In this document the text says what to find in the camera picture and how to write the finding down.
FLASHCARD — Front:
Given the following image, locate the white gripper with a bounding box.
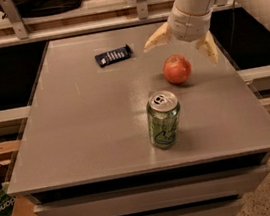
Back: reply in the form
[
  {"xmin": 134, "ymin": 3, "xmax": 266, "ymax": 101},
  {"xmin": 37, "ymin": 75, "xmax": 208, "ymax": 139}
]
[{"xmin": 143, "ymin": 1, "xmax": 219, "ymax": 65}]

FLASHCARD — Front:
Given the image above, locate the red apple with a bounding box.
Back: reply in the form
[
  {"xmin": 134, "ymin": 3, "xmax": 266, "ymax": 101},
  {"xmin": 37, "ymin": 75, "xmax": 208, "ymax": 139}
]
[{"xmin": 162, "ymin": 54, "xmax": 192, "ymax": 85}]

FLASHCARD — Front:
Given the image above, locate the green soda can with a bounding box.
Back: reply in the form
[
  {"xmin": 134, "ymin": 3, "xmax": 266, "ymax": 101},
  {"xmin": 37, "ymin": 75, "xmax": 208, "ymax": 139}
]
[{"xmin": 146, "ymin": 90, "xmax": 181, "ymax": 149}]

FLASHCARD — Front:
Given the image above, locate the dark blue snack bar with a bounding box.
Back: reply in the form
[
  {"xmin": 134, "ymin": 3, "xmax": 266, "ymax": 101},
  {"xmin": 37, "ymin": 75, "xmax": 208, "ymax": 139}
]
[{"xmin": 95, "ymin": 45, "xmax": 133, "ymax": 68}]

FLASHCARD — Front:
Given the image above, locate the grey drawer cabinet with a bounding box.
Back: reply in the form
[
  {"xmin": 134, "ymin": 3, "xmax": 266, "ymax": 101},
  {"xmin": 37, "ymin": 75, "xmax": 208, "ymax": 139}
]
[{"xmin": 9, "ymin": 25, "xmax": 270, "ymax": 216}]

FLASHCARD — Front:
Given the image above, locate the black tray left on shelf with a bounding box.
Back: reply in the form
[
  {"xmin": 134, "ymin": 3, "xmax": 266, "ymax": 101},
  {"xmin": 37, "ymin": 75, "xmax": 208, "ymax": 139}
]
[{"xmin": 13, "ymin": 0, "xmax": 82, "ymax": 18}]

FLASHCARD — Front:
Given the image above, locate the metal shelf rail frame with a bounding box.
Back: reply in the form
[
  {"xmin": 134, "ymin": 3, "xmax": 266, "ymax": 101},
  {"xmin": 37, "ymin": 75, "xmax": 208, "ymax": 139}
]
[{"xmin": 0, "ymin": 0, "xmax": 240, "ymax": 49}]

